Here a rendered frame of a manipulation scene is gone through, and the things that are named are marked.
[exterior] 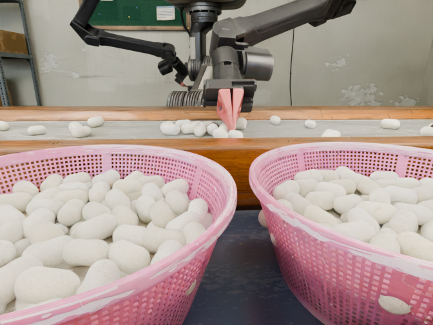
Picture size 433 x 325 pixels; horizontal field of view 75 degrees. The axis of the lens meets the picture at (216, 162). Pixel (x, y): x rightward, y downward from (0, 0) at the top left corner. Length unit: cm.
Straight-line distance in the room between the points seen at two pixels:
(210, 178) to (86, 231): 12
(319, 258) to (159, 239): 11
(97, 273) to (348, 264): 14
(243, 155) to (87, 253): 23
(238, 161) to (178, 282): 23
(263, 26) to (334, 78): 213
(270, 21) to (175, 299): 67
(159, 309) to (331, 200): 19
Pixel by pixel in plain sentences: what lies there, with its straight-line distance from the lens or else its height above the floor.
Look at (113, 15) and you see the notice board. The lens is 281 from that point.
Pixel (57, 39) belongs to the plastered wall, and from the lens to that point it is 302.
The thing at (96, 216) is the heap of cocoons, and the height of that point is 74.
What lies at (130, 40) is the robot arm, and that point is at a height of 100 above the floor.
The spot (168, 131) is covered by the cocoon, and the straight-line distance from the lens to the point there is 54.
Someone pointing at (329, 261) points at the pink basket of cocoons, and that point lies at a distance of 19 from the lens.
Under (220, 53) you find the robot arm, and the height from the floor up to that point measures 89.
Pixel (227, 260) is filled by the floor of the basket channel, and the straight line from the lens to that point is 30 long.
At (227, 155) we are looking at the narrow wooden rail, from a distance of 36.
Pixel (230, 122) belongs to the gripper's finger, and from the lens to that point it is 51.
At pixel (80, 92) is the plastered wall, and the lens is 294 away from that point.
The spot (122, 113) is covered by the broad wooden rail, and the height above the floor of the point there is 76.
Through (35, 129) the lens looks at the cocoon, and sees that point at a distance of 62.
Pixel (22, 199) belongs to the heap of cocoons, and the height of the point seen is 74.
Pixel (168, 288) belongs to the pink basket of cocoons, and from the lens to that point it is 17.
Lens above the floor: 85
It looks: 17 degrees down
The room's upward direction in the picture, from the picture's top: straight up
